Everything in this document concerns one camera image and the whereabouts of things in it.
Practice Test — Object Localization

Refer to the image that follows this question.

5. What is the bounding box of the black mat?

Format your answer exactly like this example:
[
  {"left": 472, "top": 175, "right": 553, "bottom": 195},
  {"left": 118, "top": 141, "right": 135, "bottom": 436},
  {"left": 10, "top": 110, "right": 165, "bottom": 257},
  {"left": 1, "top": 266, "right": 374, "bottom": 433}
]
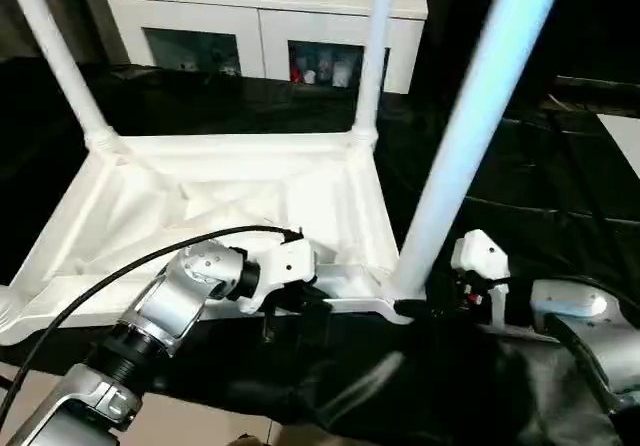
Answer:
[{"left": 0, "top": 63, "right": 640, "bottom": 446}]

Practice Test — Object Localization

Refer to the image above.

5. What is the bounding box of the white plastic table leg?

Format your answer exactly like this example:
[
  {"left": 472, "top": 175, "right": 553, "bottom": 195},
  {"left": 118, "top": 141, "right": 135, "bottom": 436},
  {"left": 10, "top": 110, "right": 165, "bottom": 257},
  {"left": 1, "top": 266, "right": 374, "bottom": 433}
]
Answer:
[
  {"left": 0, "top": 285, "right": 21, "bottom": 337},
  {"left": 392, "top": 0, "right": 569, "bottom": 302},
  {"left": 352, "top": 0, "right": 399, "bottom": 140},
  {"left": 4, "top": 0, "right": 114, "bottom": 147}
]

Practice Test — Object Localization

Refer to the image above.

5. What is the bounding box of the white cabinet with glass doors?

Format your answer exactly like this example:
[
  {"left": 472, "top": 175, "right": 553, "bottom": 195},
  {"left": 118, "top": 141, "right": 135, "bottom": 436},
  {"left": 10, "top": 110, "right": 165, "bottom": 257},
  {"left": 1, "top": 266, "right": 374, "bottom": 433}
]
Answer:
[{"left": 102, "top": 0, "right": 430, "bottom": 96}]

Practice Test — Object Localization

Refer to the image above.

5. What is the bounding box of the white plastic table top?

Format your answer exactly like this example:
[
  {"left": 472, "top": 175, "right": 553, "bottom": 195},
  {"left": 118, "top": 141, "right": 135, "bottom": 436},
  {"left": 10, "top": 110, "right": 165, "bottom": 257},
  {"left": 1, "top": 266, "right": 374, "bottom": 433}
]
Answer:
[{"left": 0, "top": 130, "right": 416, "bottom": 350}]

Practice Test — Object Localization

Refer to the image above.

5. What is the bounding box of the grey curtain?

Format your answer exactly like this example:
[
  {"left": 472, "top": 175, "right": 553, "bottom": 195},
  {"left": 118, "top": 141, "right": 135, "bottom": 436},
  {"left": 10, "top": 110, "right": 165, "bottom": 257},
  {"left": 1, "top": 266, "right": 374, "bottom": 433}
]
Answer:
[{"left": 0, "top": 0, "right": 131, "bottom": 67}]

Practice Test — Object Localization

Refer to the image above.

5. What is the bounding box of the black bar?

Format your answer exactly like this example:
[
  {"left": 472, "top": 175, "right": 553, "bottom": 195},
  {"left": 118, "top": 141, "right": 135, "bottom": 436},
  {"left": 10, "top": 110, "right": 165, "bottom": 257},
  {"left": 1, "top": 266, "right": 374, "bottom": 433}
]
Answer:
[{"left": 554, "top": 76, "right": 640, "bottom": 92}]

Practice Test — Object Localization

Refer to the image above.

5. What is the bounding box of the white board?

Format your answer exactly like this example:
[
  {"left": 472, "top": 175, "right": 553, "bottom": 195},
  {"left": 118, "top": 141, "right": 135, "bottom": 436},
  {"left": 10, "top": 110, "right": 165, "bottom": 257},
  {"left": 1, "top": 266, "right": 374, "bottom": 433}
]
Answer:
[{"left": 597, "top": 114, "right": 640, "bottom": 165}]

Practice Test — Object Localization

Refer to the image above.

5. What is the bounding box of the tall black cabinet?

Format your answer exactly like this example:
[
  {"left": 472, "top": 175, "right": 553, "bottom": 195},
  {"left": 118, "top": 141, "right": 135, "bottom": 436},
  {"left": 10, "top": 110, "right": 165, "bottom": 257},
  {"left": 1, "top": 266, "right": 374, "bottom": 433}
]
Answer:
[{"left": 409, "top": 0, "right": 501, "bottom": 107}]

